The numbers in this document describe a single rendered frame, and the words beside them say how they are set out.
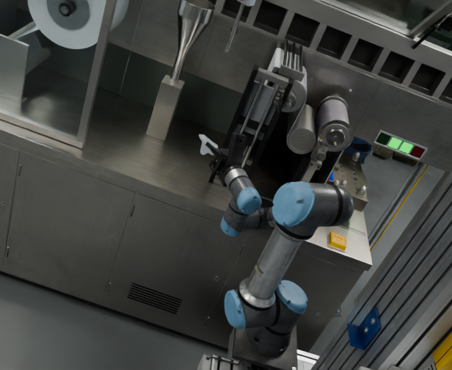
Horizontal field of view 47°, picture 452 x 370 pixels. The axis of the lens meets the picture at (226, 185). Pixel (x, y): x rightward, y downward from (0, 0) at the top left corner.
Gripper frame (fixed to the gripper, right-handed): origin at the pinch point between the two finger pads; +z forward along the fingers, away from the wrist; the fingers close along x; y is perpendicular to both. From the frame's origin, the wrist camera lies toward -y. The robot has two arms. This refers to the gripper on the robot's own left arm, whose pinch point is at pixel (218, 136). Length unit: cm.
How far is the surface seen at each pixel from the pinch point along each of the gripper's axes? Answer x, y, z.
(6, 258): -44, 111, 42
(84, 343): -7, 126, 5
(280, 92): 23.6, -18.6, 12.3
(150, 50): -3, 6, 80
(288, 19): 39, -36, 54
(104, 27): -41, -13, 35
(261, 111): 23.0, -7.2, 15.7
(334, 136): 55, -9, 7
